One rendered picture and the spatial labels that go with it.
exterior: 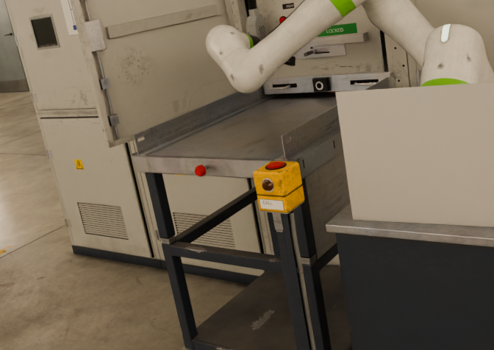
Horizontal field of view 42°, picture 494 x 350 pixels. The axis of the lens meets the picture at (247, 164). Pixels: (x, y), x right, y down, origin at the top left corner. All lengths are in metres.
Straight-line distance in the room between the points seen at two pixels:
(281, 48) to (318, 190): 0.41
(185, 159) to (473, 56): 0.86
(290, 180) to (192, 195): 1.49
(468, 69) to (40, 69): 2.39
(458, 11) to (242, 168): 0.83
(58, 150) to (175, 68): 1.27
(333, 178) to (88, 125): 1.67
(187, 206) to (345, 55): 1.07
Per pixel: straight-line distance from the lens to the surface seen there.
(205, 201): 2.87
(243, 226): 2.78
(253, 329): 2.27
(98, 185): 3.36
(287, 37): 1.81
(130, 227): 3.30
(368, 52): 2.31
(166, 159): 1.96
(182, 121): 2.19
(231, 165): 1.80
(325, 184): 1.84
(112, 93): 2.29
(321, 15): 1.80
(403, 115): 1.37
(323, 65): 2.40
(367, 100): 1.39
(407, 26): 1.84
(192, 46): 2.45
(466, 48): 1.54
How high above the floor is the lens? 1.32
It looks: 16 degrees down
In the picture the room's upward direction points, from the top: 10 degrees counter-clockwise
